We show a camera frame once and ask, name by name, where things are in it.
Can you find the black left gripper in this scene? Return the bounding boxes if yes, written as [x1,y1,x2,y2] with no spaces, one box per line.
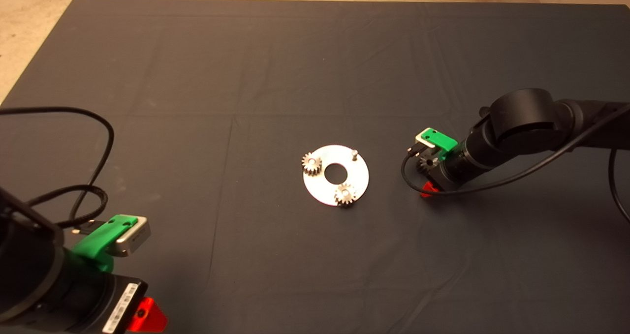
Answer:
[58,270,168,334]

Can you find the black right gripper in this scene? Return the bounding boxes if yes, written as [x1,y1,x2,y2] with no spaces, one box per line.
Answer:
[420,153,474,198]

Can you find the bright steel planetary gear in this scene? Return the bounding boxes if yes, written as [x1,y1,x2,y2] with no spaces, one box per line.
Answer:
[302,152,323,175]

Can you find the round metal carrier plate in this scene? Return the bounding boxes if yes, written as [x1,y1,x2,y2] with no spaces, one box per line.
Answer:
[303,145,370,207]

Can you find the dark grey table cloth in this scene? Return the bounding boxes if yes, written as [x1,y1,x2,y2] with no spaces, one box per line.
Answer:
[0,0,630,334]

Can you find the black right camera cable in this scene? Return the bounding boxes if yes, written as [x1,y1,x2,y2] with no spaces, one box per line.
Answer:
[400,103,630,224]

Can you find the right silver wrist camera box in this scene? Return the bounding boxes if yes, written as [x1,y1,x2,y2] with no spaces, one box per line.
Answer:
[415,129,439,150]

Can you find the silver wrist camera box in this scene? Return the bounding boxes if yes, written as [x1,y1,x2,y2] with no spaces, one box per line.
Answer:
[113,216,151,257]
[415,129,439,150]

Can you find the right green camera mount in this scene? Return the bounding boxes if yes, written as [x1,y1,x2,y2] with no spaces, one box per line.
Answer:
[426,127,459,162]

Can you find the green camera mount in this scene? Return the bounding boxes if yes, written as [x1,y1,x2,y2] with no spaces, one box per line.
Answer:
[71,215,138,273]
[426,127,459,162]

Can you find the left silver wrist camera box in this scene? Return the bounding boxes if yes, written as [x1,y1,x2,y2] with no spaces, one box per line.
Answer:
[113,216,151,257]

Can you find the left green camera mount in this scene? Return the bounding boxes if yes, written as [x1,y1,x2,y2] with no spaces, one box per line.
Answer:
[71,215,138,273]

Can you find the braided black left camera cable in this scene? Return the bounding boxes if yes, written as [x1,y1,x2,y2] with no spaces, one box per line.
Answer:
[27,185,108,234]

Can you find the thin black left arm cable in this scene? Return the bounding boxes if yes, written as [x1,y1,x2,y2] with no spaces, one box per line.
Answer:
[0,107,115,221]

